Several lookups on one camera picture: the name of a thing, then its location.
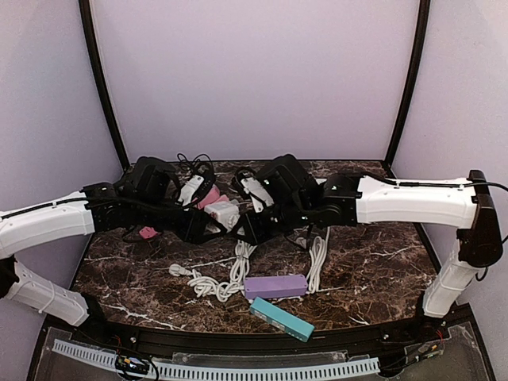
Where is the white cube socket adapter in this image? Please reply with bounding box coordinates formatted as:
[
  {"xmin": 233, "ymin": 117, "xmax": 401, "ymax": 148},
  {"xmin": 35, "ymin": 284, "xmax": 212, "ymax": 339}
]
[{"xmin": 204, "ymin": 201, "xmax": 240, "ymax": 232}]

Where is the pink plug adapter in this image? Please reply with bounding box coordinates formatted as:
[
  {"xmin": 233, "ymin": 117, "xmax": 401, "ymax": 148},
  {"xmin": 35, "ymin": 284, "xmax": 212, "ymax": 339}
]
[{"xmin": 138, "ymin": 226, "xmax": 159, "ymax": 240}]

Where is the white three-pin plug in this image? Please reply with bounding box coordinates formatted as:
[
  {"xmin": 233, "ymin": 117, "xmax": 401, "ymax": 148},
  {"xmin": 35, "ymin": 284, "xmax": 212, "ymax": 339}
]
[{"xmin": 168, "ymin": 264, "xmax": 193, "ymax": 277}]

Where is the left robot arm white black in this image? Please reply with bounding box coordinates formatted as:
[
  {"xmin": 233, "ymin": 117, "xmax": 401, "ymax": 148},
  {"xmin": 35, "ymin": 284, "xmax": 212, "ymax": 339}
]
[{"xmin": 1, "ymin": 183, "xmax": 227, "ymax": 327}]

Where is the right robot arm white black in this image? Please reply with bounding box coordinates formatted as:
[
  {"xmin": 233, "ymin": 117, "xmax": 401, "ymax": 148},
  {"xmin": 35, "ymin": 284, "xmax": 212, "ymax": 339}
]
[{"xmin": 232, "ymin": 171, "xmax": 503, "ymax": 318}]

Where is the pink power strip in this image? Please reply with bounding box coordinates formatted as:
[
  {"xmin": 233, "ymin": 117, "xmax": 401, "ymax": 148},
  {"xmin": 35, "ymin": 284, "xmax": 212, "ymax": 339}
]
[{"xmin": 197, "ymin": 185, "xmax": 221, "ymax": 210}]

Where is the purple power strip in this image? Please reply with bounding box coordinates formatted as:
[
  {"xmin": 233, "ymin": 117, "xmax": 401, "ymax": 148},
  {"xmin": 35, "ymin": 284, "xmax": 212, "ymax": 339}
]
[{"xmin": 244, "ymin": 275, "xmax": 308, "ymax": 299}]

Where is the teal power strip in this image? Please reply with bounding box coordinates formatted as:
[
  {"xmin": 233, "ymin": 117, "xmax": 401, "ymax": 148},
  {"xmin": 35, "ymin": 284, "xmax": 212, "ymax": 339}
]
[{"xmin": 249, "ymin": 298, "xmax": 315, "ymax": 342}]

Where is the small circuit board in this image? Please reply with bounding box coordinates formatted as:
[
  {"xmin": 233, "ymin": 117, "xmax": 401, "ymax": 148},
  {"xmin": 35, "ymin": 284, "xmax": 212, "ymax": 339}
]
[{"xmin": 114, "ymin": 356, "xmax": 150, "ymax": 375}]

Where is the white coiled cable bundle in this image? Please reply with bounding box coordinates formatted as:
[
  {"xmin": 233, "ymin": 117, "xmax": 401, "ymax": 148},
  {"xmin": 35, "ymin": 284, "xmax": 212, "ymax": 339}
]
[{"xmin": 168, "ymin": 240, "xmax": 259, "ymax": 303}]

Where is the black cable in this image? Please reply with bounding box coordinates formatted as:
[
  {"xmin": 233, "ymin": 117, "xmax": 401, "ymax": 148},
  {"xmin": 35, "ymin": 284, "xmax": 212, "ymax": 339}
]
[{"xmin": 176, "ymin": 153, "xmax": 215, "ymax": 175}]

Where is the white slotted cable duct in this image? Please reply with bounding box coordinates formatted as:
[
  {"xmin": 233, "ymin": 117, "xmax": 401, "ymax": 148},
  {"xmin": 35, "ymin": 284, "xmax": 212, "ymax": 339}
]
[{"xmin": 52, "ymin": 340, "xmax": 379, "ymax": 381}]

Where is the left black frame post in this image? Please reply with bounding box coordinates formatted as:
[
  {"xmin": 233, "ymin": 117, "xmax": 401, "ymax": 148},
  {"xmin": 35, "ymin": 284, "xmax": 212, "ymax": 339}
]
[{"xmin": 78, "ymin": 0, "xmax": 130, "ymax": 171}]

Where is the black frame post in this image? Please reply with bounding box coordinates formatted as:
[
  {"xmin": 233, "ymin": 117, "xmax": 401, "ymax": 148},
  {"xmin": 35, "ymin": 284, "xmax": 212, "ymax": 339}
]
[
  {"xmin": 78, "ymin": 0, "xmax": 130, "ymax": 171},
  {"xmin": 383, "ymin": 0, "xmax": 431, "ymax": 171}
]

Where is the right black frame post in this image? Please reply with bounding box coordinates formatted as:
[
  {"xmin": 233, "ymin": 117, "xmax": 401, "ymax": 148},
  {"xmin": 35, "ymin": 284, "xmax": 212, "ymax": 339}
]
[{"xmin": 383, "ymin": 0, "xmax": 431, "ymax": 171}]

